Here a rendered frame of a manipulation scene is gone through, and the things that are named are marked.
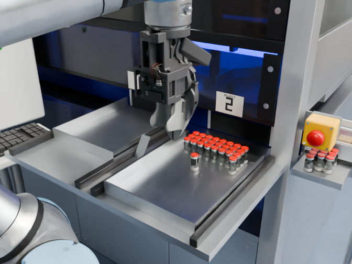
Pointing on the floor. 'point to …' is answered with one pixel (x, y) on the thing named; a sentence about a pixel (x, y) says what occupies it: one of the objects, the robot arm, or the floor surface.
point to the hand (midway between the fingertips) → (176, 131)
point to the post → (289, 121)
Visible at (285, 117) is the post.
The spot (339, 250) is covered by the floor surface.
